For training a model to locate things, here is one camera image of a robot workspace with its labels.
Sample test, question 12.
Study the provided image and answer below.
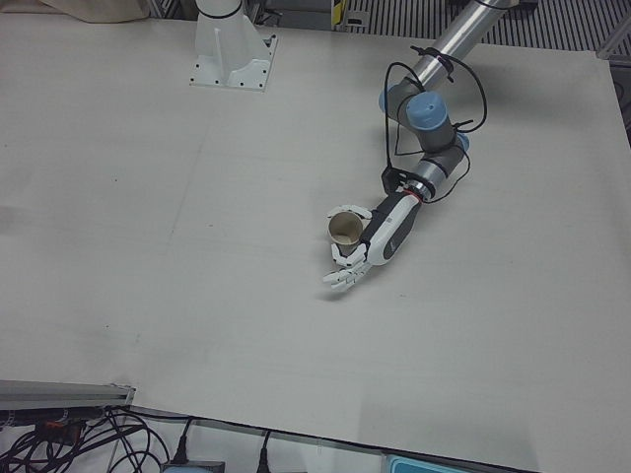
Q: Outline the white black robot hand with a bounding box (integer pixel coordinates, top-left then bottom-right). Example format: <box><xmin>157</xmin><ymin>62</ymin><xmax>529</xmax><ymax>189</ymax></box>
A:
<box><xmin>322</xmin><ymin>189</ymin><xmax>424</xmax><ymax>293</ymax></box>

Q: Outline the beige paper cup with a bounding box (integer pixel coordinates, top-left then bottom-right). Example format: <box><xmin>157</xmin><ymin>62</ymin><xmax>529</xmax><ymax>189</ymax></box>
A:
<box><xmin>326</xmin><ymin>211</ymin><xmax>367</xmax><ymax>257</ymax></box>

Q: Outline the blue plastic box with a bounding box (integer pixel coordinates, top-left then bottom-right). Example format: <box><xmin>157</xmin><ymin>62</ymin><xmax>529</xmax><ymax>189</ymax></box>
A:
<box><xmin>386</xmin><ymin>455</ymin><xmax>480</xmax><ymax>473</ymax></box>

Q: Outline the aluminium corner profile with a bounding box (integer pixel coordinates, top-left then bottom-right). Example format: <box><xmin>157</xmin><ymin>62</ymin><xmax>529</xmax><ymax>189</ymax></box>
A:
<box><xmin>597</xmin><ymin>28</ymin><xmax>631</xmax><ymax>64</ymax></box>

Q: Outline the beige cloth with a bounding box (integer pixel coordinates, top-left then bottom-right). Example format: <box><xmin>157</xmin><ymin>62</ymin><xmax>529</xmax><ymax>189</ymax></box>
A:
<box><xmin>38</xmin><ymin>0</ymin><xmax>154</xmax><ymax>24</ymax></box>

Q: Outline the black red connector block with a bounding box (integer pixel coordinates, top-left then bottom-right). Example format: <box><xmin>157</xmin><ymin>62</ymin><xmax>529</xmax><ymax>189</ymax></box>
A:
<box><xmin>34</xmin><ymin>416</ymin><xmax>83</xmax><ymax>442</ymax></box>

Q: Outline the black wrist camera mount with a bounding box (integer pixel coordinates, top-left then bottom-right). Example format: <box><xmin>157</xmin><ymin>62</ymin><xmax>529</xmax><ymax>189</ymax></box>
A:
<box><xmin>382</xmin><ymin>167</ymin><xmax>411</xmax><ymax>194</ymax></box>

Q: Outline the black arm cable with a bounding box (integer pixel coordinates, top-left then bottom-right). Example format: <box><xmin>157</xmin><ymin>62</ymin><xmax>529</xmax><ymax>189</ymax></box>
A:
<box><xmin>382</xmin><ymin>43</ymin><xmax>489</xmax><ymax>206</ymax></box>

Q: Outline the white robot arm base mount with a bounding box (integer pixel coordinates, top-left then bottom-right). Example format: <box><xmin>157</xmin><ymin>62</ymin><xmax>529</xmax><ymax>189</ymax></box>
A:
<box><xmin>188</xmin><ymin>0</ymin><xmax>280</xmax><ymax>95</ymax></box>

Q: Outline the black power plug cable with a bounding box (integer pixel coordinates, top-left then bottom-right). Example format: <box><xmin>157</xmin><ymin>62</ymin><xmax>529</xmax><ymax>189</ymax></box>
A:
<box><xmin>256</xmin><ymin>430</ymin><xmax>273</xmax><ymax>473</ymax></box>
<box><xmin>175</xmin><ymin>417</ymin><xmax>194</xmax><ymax>465</ymax></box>

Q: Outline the black cable tangle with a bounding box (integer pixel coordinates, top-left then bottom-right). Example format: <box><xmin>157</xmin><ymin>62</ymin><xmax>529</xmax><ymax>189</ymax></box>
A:
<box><xmin>0</xmin><ymin>406</ymin><xmax>172</xmax><ymax>473</ymax></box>

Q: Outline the aluminium profile rail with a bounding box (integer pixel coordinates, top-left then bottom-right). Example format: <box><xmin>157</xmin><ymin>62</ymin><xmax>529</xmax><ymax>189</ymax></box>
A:
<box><xmin>0</xmin><ymin>378</ymin><xmax>137</xmax><ymax>410</ymax></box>

